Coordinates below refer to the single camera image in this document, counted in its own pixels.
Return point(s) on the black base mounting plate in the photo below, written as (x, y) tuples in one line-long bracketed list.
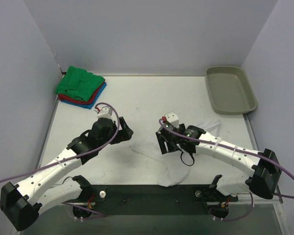
[(151, 199)]

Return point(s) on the blue t shirt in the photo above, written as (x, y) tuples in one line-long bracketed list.
[(86, 105)]

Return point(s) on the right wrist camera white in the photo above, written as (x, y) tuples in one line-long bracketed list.
[(171, 118)]

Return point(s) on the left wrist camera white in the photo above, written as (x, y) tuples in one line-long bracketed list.
[(104, 112)]

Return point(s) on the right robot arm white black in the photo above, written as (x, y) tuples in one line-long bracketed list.
[(259, 175)]

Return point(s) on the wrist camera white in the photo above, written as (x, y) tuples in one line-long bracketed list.
[(104, 112), (171, 118)]

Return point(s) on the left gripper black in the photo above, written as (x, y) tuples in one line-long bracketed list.
[(120, 128)]

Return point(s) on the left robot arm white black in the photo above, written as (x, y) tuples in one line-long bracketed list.
[(23, 202)]

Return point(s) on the white t shirt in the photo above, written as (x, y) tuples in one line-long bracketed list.
[(176, 167)]

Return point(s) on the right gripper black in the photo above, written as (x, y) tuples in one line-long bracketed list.
[(167, 141)]

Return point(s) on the red t shirt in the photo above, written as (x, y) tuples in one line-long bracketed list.
[(81, 96)]

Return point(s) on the green t shirt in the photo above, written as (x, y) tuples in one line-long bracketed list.
[(77, 78)]

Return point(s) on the grey plastic tray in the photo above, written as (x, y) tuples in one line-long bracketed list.
[(229, 90)]

